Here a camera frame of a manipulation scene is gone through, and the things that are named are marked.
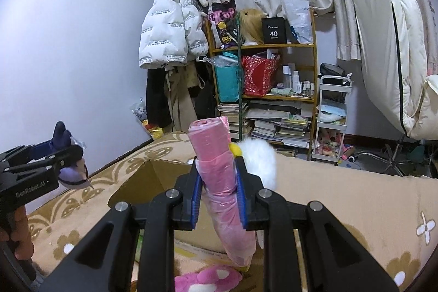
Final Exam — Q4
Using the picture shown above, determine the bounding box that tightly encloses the pink plush toy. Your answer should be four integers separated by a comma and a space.
174, 265, 243, 292

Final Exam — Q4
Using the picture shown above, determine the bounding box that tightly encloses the pink plastic bag roll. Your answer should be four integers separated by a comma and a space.
188, 117, 256, 268

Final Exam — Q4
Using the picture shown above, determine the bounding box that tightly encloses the purple plush toy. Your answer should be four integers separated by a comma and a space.
29, 122, 91, 190

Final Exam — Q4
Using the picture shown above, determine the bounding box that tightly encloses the person's left hand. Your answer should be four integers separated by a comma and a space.
1, 206, 34, 260

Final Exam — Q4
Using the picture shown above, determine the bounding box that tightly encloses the brown cardboard box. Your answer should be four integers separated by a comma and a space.
108, 160, 225, 254

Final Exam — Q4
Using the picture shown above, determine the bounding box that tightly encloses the white fluffy plush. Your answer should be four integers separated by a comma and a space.
237, 138, 277, 190

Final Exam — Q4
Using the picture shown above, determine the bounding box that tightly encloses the stack of books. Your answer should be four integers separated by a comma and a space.
218, 99, 313, 149

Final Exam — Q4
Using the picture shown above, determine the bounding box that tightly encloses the white rolling cart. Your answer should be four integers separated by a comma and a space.
311, 75, 353, 165

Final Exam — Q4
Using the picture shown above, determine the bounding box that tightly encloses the beige trench coat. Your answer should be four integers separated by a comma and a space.
165, 62, 199, 132

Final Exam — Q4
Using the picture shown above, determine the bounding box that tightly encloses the wooden bookshelf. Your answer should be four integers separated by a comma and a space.
206, 7, 318, 160

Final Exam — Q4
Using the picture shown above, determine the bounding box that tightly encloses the white puffer jacket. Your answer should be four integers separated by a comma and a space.
139, 0, 209, 70

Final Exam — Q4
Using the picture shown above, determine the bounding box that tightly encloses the red gift bag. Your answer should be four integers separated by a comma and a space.
242, 56, 279, 97

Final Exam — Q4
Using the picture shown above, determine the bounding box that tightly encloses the teal bag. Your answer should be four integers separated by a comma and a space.
212, 52, 239, 102

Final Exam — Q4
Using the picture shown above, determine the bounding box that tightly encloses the cream duvet hanging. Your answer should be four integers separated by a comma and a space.
353, 0, 437, 140

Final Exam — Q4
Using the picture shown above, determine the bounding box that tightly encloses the black box number 40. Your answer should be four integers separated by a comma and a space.
262, 17, 287, 44

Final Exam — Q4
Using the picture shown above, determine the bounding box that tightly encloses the black purple printed bag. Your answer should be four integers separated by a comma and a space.
208, 0, 238, 49

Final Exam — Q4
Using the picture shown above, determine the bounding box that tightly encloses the blonde wig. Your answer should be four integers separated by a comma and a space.
239, 8, 266, 44

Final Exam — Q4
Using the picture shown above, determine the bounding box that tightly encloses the white plastic bag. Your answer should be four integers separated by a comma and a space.
281, 0, 313, 44

